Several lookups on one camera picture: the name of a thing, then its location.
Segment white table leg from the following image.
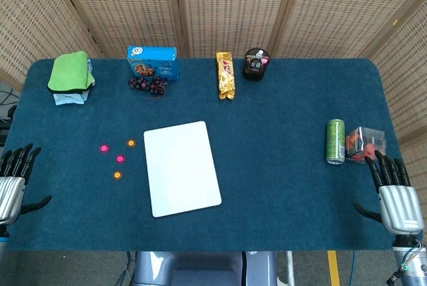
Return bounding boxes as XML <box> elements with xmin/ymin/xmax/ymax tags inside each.
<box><xmin>286</xmin><ymin>251</ymin><xmax>296</xmax><ymax>286</ymax></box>

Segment white magnetic board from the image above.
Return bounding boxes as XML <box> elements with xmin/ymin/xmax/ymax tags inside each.
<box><xmin>143</xmin><ymin>120</ymin><xmax>223</xmax><ymax>219</ymax></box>

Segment green folded cloth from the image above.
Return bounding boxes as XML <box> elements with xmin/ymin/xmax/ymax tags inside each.
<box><xmin>47</xmin><ymin>51</ymin><xmax>96</xmax><ymax>94</ymax></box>

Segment clear box with red items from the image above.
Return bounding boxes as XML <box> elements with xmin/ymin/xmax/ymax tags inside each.
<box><xmin>345</xmin><ymin>126</ymin><xmax>386</xmax><ymax>164</ymax></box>

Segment dark blue table mat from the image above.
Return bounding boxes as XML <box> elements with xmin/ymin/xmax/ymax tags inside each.
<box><xmin>0</xmin><ymin>57</ymin><xmax>424</xmax><ymax>253</ymax></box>

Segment yellow snack bag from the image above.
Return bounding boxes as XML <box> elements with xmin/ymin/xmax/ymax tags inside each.
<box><xmin>215</xmin><ymin>51</ymin><xmax>237</xmax><ymax>101</ymax></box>

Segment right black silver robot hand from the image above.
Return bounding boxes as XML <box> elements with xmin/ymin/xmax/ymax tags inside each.
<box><xmin>352</xmin><ymin>149</ymin><xmax>425</xmax><ymax>235</ymax></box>

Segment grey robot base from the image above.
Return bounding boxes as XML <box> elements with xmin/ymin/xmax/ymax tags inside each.
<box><xmin>132</xmin><ymin>251</ymin><xmax>278</xmax><ymax>286</ymax></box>

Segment black drink pouch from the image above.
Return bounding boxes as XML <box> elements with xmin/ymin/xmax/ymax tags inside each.
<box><xmin>242</xmin><ymin>47</ymin><xmax>271</xmax><ymax>82</ymax></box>

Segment black floor cables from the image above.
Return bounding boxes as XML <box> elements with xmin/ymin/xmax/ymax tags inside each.
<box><xmin>0</xmin><ymin>86</ymin><xmax>21</xmax><ymax>133</ymax></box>

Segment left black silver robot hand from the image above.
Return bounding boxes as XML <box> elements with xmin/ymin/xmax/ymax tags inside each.
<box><xmin>0</xmin><ymin>143</ymin><xmax>53</xmax><ymax>227</ymax></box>

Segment green drink can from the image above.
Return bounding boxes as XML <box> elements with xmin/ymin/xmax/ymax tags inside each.
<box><xmin>326</xmin><ymin>119</ymin><xmax>346</xmax><ymax>165</ymax></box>

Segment dark purple grape bunch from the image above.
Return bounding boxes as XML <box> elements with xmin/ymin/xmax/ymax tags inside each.
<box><xmin>127</xmin><ymin>75</ymin><xmax>169</xmax><ymax>101</ymax></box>

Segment woven bamboo folding screen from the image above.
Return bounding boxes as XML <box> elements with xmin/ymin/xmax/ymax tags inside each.
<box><xmin>0</xmin><ymin>0</ymin><xmax>427</xmax><ymax>223</ymax></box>

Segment blue cookie box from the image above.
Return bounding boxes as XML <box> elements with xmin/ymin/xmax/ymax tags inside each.
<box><xmin>127</xmin><ymin>45</ymin><xmax>181</xmax><ymax>83</ymax></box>

